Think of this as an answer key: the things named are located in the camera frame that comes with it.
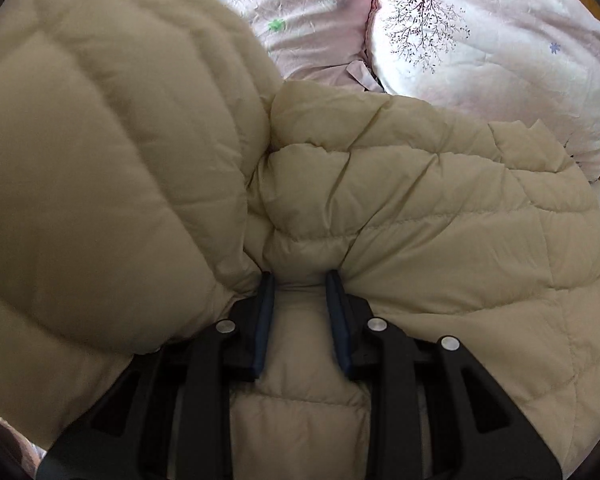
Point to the white floral tree-print pillow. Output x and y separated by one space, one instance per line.
505 60

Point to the pink floral pillow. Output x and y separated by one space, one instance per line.
305 10

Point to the cream quilted down jacket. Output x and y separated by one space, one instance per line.
430 235

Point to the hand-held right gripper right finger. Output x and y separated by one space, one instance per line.
337 320

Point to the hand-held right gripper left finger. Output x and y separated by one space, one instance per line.
265 325

